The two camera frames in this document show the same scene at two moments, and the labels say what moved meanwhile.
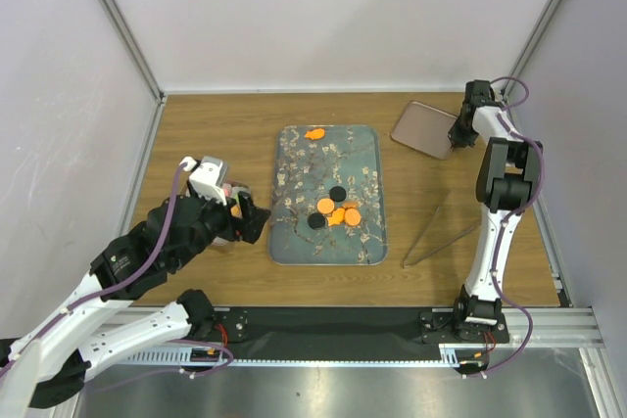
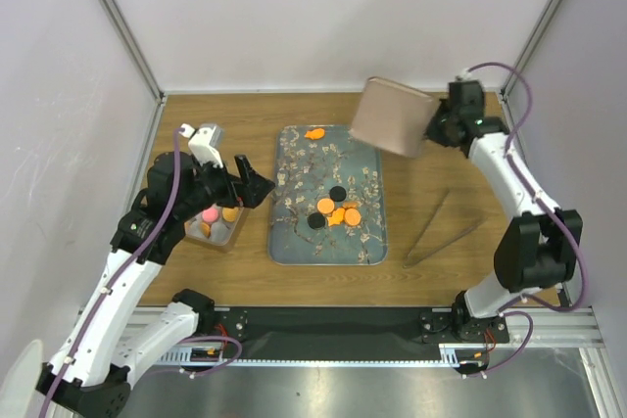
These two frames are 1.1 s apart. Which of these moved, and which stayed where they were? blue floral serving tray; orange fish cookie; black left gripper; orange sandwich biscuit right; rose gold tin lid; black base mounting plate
Moved: rose gold tin lid; black left gripper
Stayed: orange fish cookie; black base mounting plate; blue floral serving tray; orange sandwich biscuit right
